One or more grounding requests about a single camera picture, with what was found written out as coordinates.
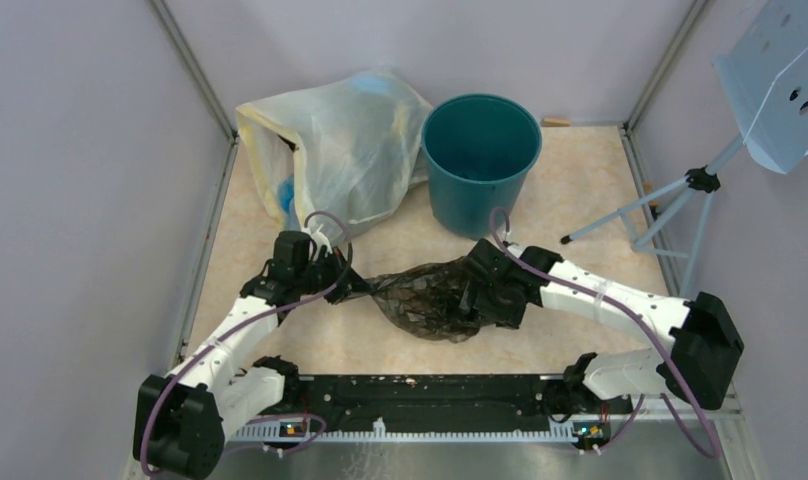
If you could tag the black plastic trash bag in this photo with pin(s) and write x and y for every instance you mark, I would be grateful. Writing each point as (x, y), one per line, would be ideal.
(425, 301)

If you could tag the white slotted cable duct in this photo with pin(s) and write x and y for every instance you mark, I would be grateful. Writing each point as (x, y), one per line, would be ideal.
(271, 432)

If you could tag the small wooden block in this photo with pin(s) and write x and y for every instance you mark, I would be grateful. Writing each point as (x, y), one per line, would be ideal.
(555, 122)

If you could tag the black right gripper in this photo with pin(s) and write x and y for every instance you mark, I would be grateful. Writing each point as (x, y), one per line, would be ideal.
(475, 296)

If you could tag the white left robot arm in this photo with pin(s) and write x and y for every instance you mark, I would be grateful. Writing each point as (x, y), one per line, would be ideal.
(185, 417)

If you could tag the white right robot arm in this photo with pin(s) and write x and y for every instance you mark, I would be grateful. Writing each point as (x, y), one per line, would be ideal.
(693, 345)

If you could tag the teal plastic trash bin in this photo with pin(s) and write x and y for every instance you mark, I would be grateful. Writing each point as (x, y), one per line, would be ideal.
(479, 150)

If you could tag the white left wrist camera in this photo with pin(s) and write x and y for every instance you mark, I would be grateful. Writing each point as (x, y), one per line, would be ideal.
(319, 238)

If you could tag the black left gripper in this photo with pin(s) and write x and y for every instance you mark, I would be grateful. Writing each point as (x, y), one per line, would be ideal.
(350, 283)

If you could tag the light blue tripod stand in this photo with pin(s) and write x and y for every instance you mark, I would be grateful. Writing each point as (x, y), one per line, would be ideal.
(663, 205)

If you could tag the perforated light blue metal panel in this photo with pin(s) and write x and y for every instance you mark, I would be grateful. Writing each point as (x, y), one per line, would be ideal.
(765, 80)

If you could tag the white translucent trash bag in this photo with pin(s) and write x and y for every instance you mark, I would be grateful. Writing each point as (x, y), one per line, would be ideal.
(351, 149)

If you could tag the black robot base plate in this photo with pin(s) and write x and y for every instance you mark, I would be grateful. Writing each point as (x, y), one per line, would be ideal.
(451, 403)

